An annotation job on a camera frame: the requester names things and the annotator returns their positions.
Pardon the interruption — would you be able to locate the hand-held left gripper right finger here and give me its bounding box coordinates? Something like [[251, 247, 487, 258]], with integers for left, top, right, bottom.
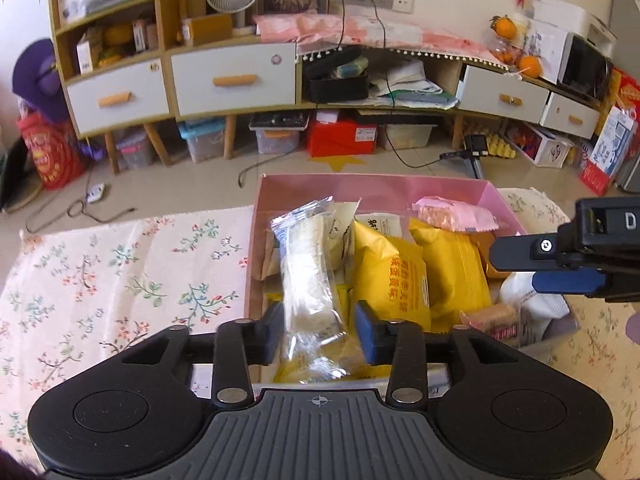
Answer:
[[354, 301, 525, 409]]

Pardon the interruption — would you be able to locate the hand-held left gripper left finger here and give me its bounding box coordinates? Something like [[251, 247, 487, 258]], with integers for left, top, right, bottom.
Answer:
[[119, 301, 287, 409]]

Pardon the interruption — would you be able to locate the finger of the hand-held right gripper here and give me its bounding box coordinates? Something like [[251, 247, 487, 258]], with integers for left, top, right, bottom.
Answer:
[[532, 268, 609, 294], [489, 232, 569, 272]]

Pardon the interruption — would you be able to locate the gold bar packet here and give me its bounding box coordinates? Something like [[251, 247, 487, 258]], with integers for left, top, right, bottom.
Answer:
[[474, 232, 517, 282]]

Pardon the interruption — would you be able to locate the yellow cake packet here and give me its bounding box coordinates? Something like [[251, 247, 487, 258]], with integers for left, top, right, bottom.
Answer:
[[352, 220, 432, 332]]

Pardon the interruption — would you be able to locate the clear rice cracker packet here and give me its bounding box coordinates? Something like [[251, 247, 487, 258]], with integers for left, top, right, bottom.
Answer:
[[270, 197, 352, 382]]

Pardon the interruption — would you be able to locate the pink cardboard box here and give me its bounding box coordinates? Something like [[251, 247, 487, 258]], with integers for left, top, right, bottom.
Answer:
[[248, 173, 582, 387]]

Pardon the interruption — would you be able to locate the white pecan cookie packet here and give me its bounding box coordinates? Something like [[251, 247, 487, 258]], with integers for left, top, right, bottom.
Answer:
[[321, 200, 362, 274], [499, 270, 572, 342], [357, 212, 407, 242]]

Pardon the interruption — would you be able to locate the brown cracker packet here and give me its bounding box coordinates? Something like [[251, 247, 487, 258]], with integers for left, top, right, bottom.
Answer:
[[459, 302, 522, 333]]

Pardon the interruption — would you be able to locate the ridged orange-yellow packet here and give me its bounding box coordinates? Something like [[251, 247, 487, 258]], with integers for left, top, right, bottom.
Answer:
[[409, 219, 494, 334]]

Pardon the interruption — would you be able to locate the tan snack packet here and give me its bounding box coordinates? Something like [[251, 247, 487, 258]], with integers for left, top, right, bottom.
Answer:
[[252, 231, 282, 284]]

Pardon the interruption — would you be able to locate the pink snack packet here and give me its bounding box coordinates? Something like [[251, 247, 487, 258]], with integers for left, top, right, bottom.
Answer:
[[413, 195, 509, 234]]

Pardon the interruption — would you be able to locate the blue white milk carton box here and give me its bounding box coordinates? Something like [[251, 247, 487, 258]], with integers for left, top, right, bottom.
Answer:
[[579, 104, 639, 197]]

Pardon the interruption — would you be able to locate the yellow egg carton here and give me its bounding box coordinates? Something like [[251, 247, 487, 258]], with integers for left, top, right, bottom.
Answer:
[[486, 129, 517, 159]]

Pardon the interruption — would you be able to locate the white printed toy box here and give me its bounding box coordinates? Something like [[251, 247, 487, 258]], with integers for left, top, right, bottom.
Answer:
[[504, 122, 577, 168]]

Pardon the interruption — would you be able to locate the black tripod device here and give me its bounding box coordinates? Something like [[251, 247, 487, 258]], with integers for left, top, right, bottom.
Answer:
[[439, 133, 489, 179]]

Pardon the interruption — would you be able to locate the small white low-cabinet drawer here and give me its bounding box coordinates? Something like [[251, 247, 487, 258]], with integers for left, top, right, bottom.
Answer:
[[539, 92, 602, 141]]

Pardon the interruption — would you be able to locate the large white low-cabinet drawer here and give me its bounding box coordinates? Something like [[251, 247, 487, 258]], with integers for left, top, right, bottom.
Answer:
[[456, 64, 554, 127]]

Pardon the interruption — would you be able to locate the low wooden cabinet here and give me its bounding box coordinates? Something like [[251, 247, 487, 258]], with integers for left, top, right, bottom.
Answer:
[[295, 44, 602, 147]]

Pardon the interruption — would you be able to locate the clear shallow storage bin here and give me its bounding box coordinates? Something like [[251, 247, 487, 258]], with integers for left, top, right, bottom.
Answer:
[[377, 122, 434, 152]]

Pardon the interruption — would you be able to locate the yellow star mat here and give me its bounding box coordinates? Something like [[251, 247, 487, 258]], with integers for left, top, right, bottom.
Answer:
[[309, 152, 367, 174]]

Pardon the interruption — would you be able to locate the black microwave oven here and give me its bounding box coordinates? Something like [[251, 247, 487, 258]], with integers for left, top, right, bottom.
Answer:
[[556, 32, 614, 104]]

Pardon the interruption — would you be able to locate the floral tablecloth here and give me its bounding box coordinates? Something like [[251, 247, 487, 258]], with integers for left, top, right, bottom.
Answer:
[[0, 187, 640, 480]]

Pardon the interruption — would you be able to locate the orange latch storage bin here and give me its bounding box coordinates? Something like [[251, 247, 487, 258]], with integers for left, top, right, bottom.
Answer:
[[249, 112, 309, 157]]

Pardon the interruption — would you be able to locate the red shoe box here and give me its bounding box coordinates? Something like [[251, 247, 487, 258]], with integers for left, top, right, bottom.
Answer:
[[305, 109, 379, 158]]

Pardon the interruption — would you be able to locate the stack of papers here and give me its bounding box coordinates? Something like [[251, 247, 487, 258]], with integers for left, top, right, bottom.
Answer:
[[369, 59, 459, 109]]

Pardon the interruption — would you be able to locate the blue lidded storage bin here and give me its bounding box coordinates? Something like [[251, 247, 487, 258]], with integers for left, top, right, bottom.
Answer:
[[178, 118, 227, 164]]

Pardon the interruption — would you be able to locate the white appliance box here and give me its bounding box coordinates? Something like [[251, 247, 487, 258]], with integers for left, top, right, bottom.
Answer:
[[531, 0, 619, 52]]

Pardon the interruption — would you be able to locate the black storage box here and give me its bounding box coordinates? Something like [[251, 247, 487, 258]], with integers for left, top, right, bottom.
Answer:
[[302, 45, 372, 104]]

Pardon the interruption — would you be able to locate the pink fringed cloth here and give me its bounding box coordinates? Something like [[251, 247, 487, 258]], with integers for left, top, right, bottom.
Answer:
[[252, 12, 507, 67]]

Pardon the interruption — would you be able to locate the wide white cabinet drawer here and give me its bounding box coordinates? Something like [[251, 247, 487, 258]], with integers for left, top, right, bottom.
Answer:
[[170, 42, 298, 119]]

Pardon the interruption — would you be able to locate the narrow white cabinet drawer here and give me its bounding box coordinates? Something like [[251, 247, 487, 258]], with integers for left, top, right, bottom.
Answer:
[[65, 59, 172, 137]]

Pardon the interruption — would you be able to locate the red gift bag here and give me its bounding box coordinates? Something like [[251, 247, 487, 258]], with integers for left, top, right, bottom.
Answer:
[[16, 112, 87, 192]]

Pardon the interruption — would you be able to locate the brown cardboard box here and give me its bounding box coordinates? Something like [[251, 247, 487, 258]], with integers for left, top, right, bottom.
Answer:
[[181, 13, 236, 47]]

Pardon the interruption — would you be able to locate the tall wooden cabinet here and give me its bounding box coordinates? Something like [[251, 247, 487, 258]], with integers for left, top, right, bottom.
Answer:
[[47, 0, 302, 172]]

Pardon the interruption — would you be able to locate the yellow round tin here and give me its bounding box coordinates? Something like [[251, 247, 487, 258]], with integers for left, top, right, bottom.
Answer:
[[102, 24, 134, 57]]

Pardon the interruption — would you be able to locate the small white carton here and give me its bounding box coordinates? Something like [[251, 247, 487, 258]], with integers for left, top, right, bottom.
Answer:
[[75, 40, 94, 74]]

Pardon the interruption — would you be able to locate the purple hat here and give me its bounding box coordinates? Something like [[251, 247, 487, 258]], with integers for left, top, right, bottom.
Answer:
[[12, 37, 69, 124]]

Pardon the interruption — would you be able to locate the black floor cable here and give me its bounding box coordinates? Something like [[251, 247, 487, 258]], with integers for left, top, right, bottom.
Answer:
[[25, 162, 138, 234]]

